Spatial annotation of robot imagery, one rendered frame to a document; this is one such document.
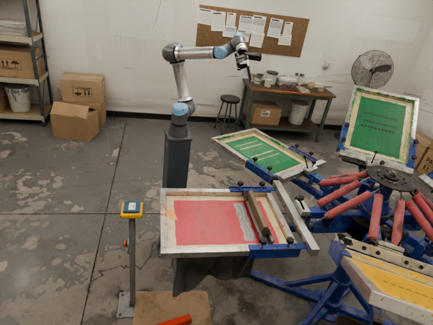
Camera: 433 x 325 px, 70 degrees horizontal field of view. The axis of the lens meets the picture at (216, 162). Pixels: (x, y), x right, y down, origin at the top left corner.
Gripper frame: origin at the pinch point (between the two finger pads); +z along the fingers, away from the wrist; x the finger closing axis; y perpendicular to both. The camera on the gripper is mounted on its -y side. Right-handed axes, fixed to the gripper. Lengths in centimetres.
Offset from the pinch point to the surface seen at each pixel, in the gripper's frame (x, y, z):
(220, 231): -32, 35, 86
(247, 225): -40, 19, 83
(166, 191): -35, 69, 52
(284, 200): -51, -8, 67
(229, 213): -43, 30, 72
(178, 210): -33, 61, 68
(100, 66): -190, 214, -248
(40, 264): -92, 198, 73
